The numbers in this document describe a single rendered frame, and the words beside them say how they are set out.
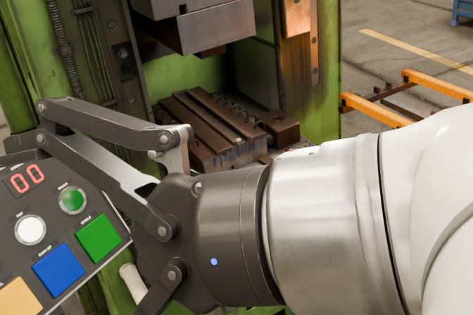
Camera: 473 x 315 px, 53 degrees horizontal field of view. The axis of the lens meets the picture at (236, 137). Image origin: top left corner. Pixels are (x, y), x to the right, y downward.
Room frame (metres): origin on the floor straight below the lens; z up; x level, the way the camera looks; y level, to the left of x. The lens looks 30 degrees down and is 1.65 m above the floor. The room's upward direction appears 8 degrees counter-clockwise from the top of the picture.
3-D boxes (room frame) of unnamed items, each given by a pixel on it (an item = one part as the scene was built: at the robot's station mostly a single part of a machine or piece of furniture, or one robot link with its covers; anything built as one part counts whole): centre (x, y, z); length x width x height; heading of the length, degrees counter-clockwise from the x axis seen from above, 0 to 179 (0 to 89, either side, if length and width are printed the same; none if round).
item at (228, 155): (1.28, 0.10, 0.96); 0.42 x 0.20 x 0.09; 26
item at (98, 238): (0.76, 0.31, 1.01); 0.07 x 0.05 x 0.07; 141
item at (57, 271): (0.69, 0.37, 1.01); 0.07 x 0.05 x 0.07; 141
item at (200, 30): (1.28, 0.10, 1.32); 0.42 x 0.20 x 0.10; 26
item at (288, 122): (1.22, -0.13, 0.95); 0.12 x 0.08 x 0.06; 26
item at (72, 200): (0.79, 0.35, 1.09); 0.05 x 0.03 x 0.04; 116
